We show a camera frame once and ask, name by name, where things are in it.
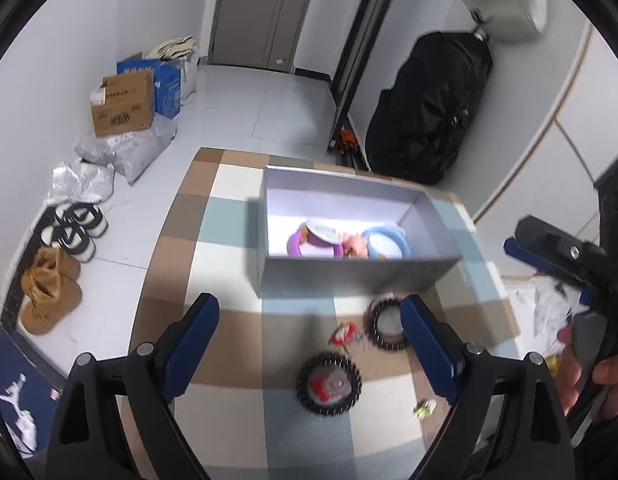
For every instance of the brown cardboard box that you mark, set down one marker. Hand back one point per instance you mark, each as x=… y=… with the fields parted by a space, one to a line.
x=123 y=103

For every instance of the black white sneaker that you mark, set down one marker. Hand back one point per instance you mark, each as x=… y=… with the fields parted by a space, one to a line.
x=73 y=240
x=88 y=216

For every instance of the purple bangle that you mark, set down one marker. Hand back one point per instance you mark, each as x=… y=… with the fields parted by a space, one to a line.
x=305 y=243

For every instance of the orange black tool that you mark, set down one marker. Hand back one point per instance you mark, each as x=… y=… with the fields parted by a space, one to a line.
x=347 y=142

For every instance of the blue cardboard box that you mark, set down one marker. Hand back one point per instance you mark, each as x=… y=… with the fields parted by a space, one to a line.
x=167 y=83

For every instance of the blue jordan shoe box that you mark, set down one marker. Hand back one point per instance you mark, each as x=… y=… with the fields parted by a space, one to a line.
x=28 y=401

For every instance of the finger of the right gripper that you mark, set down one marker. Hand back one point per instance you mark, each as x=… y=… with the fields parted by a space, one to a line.
x=546 y=240
x=558 y=267

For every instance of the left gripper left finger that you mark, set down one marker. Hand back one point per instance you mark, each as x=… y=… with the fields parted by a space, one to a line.
x=88 y=439

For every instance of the tan boot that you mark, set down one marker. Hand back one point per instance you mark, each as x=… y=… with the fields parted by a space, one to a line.
x=50 y=296
x=47 y=263

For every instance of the white plastic parcel bag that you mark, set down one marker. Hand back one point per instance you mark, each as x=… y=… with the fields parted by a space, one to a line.
x=80 y=182

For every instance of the pink small trinket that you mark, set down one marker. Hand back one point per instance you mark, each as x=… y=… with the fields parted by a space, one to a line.
x=355 y=246

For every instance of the grey plastic parcel bag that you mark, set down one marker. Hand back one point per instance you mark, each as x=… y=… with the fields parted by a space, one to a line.
x=132 y=152

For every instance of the black metal stand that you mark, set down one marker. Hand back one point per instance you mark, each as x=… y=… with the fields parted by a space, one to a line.
x=359 y=45

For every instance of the grey door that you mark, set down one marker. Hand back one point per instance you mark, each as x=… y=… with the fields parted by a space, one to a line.
x=259 y=34

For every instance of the checkered table mat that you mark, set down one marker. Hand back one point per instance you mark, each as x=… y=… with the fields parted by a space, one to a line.
x=240 y=414

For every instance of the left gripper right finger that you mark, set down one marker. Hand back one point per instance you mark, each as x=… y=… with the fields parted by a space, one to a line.
x=505 y=419

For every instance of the black backpack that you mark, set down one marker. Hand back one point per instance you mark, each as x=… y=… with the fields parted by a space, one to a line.
x=420 y=123

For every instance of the grey cardboard phone box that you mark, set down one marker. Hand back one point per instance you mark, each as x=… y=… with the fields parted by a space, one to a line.
x=333 y=205

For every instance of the beige bag of clothes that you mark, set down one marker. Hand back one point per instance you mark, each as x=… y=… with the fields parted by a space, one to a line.
x=181 y=53

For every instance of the blue bangle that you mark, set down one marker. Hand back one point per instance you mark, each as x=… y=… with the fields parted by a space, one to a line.
x=387 y=242

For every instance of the black white sneaker front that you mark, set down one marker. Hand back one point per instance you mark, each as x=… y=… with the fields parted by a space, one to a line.
x=73 y=240

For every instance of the black white sneaker rear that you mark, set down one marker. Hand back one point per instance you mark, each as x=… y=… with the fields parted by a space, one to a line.
x=88 y=216

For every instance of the black bead bracelet red badge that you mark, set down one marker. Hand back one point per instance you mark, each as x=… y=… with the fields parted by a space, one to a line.
x=328 y=384

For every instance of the tan boot front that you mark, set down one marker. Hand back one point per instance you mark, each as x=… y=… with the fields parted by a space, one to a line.
x=50 y=296

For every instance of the tan boot rear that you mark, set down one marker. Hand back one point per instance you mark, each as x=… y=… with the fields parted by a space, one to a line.
x=47 y=263

